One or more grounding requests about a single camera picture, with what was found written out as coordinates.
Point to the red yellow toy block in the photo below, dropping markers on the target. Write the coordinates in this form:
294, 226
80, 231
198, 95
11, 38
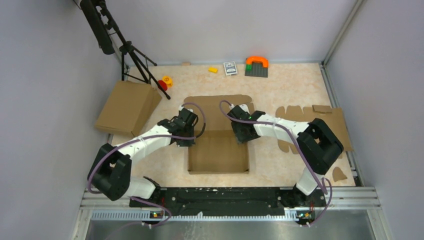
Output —
166, 82

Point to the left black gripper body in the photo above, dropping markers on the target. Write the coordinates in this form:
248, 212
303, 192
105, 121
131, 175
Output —
189, 131

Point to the small yellow block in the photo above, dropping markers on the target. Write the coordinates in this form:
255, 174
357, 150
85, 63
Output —
213, 70

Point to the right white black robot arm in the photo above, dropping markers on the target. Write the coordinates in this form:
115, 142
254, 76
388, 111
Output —
284, 130

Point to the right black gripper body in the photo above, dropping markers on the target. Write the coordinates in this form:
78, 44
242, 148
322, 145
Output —
240, 136

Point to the black tripod stand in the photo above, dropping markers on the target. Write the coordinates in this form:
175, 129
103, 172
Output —
112, 41

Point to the flat cardboard sheet right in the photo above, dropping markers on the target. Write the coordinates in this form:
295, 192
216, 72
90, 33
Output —
325, 137

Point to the aluminium frame rail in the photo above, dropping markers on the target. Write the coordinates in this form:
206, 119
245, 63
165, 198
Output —
339, 198

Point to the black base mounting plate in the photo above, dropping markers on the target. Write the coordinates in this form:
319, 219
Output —
235, 201

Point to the large cardboard box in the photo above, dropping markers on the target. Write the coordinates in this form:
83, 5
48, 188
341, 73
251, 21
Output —
217, 150

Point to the grey plate with orange arch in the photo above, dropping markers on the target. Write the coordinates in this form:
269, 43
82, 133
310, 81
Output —
256, 66

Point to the folded cardboard box left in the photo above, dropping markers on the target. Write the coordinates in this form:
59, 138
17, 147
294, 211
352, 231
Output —
128, 108

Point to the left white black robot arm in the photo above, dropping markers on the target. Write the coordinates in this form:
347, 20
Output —
111, 171

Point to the playing card deck box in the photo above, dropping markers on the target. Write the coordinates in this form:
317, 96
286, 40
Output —
230, 68

